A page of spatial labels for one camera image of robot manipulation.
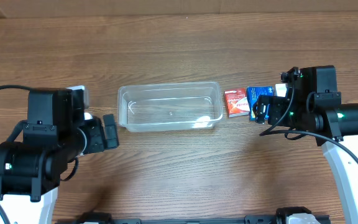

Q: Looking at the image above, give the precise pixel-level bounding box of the dark brown bottle white cap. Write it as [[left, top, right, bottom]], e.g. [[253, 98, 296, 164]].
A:
[[84, 112, 93, 120]]

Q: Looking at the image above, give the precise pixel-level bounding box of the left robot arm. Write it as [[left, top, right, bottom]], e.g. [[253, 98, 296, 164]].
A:
[[0, 86, 119, 223]]

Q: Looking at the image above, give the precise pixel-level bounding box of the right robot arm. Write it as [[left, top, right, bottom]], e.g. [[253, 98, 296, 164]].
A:
[[252, 65, 358, 223]]

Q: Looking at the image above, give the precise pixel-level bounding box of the clear plastic container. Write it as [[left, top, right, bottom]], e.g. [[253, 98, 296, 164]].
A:
[[117, 82, 223, 133]]

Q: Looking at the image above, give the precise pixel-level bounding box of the blue VapoDrops box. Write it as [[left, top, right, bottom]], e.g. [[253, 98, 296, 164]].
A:
[[246, 86, 273, 121]]

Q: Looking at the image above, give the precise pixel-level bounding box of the white plaster box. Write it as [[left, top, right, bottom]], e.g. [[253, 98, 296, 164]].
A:
[[274, 83, 288, 97]]

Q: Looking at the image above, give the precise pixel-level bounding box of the red Panadol box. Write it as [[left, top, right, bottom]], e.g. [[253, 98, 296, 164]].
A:
[[224, 88, 250, 118]]

